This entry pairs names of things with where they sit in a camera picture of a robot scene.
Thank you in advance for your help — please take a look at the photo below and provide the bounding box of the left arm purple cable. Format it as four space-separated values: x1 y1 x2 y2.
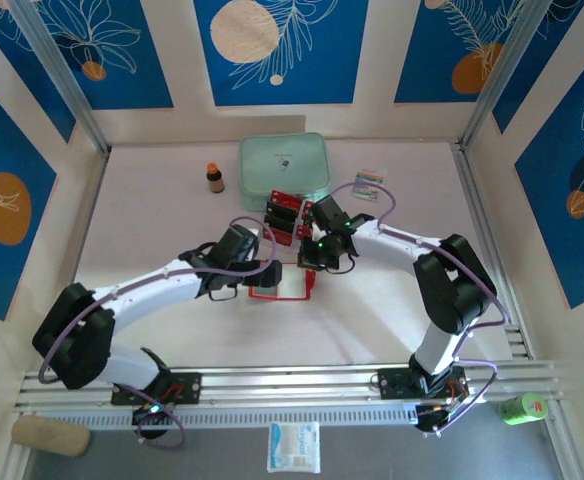
36 215 281 452

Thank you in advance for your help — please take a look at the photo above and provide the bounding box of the aluminium extrusion rail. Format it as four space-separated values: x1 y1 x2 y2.
14 359 566 412

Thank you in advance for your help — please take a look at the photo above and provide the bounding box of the aluminium frame post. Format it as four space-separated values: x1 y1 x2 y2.
458 0 549 151
5 0 112 156

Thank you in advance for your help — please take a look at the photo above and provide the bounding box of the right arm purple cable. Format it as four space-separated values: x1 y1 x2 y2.
329 181 511 436

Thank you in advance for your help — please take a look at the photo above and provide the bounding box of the grey slotted cable duct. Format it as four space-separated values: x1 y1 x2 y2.
34 405 561 432

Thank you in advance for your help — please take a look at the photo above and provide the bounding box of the aluminium side rail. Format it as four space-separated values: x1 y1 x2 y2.
451 142 533 361
44 147 112 371

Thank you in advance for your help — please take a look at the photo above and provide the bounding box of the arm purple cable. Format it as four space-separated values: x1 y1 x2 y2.
329 181 511 436
36 215 281 452

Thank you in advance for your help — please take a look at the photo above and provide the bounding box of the small printed sachet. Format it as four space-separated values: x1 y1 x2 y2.
350 167 388 203

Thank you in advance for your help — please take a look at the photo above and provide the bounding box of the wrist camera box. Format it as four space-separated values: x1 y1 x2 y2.
310 194 353 232
214 223 262 264

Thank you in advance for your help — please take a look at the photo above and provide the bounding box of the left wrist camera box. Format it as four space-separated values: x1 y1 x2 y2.
214 223 262 264

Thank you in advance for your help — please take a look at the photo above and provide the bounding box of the white gauze packet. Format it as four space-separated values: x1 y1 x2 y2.
266 421 322 474

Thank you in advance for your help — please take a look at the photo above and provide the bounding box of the brown bottle orange cap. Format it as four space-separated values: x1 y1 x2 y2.
205 162 226 195

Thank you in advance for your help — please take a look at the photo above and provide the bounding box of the red card holder wallet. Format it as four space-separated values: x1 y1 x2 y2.
247 258 317 304

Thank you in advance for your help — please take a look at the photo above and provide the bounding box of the mint green zip pouch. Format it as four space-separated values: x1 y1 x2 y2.
238 131 329 213

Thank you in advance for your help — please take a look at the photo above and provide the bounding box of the black controller box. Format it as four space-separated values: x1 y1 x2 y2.
415 403 461 434
131 403 175 428

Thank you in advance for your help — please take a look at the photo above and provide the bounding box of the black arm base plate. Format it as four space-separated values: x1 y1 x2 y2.
377 366 468 401
110 372 203 407

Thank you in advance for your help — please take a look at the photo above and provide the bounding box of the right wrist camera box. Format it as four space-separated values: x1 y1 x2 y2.
310 194 353 232

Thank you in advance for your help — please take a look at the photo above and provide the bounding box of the green cylinder can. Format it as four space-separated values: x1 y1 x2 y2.
497 392 549 426

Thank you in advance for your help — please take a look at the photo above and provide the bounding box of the beige foam roll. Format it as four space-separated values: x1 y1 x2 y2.
11 414 92 457

